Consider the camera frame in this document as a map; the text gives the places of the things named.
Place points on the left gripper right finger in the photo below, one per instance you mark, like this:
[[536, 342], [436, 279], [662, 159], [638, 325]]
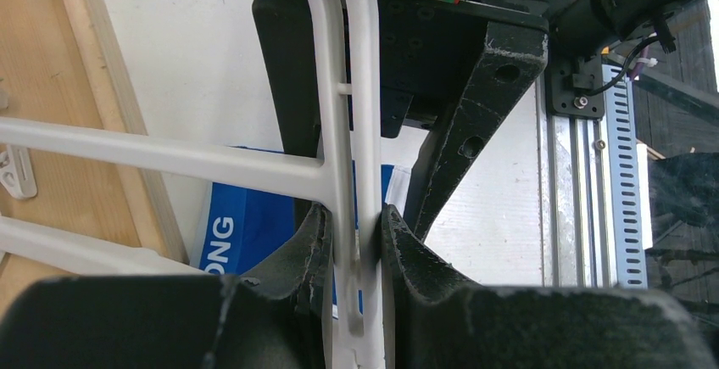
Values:
[[420, 280]]

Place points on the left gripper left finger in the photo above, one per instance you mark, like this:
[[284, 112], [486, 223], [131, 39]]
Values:
[[300, 271]]

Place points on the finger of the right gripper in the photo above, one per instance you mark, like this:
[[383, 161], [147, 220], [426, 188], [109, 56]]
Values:
[[285, 32], [510, 59]]

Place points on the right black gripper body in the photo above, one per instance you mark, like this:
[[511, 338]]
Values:
[[428, 48]]

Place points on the white plastic clip hanger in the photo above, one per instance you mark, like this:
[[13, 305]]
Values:
[[347, 180]]

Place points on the blue boxer underwear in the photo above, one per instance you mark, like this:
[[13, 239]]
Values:
[[240, 227]]

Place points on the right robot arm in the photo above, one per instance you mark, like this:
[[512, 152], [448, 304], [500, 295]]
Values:
[[578, 29]]

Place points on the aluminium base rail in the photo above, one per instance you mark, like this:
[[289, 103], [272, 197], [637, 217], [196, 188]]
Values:
[[594, 194]]

